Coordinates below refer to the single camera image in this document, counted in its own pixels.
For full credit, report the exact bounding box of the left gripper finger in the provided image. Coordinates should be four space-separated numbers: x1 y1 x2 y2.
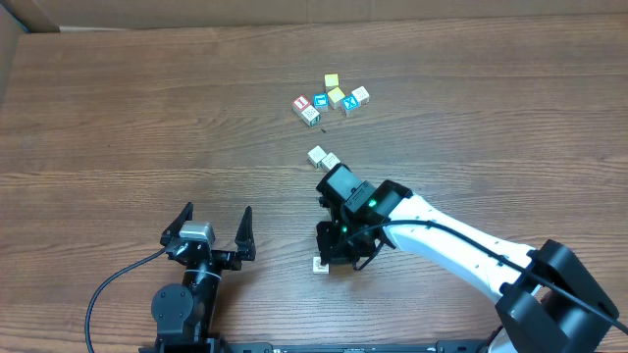
160 202 193 246
235 206 256 261

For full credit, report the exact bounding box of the white block blue side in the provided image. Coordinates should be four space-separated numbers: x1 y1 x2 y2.
312 257 330 275

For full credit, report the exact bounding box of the white block green edge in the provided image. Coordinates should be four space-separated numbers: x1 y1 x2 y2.
321 153 340 172

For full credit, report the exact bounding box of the white block frog picture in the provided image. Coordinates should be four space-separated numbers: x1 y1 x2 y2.
308 145 327 169

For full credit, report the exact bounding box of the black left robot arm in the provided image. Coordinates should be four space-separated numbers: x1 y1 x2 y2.
151 203 256 353

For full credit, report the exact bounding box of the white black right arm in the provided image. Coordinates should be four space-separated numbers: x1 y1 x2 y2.
317 179 627 352

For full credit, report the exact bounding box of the white block green side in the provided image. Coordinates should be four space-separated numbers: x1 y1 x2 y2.
300 105 321 126

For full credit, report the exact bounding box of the blue X block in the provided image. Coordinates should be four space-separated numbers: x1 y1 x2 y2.
341 95 360 117

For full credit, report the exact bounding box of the blue letter block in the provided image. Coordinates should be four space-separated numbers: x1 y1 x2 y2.
312 93 329 113

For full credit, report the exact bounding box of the yellow block near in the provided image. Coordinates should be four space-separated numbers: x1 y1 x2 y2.
327 87 345 110

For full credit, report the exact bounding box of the yellow block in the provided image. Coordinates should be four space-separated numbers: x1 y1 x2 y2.
327 87 345 110
324 74 340 92

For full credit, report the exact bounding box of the red I block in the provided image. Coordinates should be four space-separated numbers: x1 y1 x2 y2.
291 95 311 115

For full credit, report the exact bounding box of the white block far right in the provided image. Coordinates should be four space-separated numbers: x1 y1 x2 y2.
351 86 370 106

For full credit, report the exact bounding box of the yellow block far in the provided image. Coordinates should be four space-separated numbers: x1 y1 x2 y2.
324 74 340 92

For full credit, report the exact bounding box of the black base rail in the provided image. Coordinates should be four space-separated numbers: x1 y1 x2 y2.
137 339 487 353

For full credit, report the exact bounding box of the cardboard wall panel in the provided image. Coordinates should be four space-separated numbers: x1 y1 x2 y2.
1 0 627 32

